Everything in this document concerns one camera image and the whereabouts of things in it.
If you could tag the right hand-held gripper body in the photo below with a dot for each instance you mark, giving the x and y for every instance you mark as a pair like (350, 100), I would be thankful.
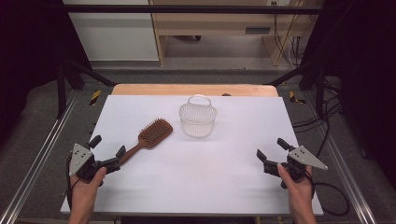
(303, 157)

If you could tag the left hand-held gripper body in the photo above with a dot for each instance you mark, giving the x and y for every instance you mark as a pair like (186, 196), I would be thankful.
(81, 160)

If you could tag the brown wooden hairbrush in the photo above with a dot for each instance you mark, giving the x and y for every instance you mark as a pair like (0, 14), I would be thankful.
(155, 132)

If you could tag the white slotted plastic basket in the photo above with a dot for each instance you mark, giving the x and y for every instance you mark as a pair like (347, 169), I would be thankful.
(198, 119)

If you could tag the person's left hand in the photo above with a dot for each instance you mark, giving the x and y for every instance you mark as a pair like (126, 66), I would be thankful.
(84, 191)

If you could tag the person's right hand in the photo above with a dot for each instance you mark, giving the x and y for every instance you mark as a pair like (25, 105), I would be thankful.
(299, 190)

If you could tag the yellow black floor tape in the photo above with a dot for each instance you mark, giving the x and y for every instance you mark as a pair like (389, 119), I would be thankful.
(95, 97)
(294, 97)

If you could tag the white table sheet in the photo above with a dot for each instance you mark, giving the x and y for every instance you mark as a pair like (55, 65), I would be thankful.
(193, 177)

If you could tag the light wooden table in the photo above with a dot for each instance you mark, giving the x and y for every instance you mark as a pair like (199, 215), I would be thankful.
(162, 89)

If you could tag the black curtain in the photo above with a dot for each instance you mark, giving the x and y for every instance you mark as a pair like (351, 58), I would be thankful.
(28, 49)
(367, 77)

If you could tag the white cabinet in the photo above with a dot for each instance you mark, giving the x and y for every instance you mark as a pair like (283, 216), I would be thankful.
(118, 34)

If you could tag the grey desk label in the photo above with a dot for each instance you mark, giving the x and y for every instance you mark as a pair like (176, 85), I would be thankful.
(257, 30)

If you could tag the white power strip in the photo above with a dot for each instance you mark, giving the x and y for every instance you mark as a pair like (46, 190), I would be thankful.
(281, 2)

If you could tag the beige wooden desk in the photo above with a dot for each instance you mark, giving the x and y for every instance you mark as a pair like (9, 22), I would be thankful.
(211, 21)

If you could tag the silver aluminium rail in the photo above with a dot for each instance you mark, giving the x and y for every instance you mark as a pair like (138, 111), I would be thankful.
(345, 174)
(37, 161)

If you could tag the black metal frame stand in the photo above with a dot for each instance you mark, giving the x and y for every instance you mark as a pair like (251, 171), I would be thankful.
(62, 90)
(319, 84)

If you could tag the black horizontal frame bar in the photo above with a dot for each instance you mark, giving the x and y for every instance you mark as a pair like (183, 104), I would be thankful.
(186, 9)

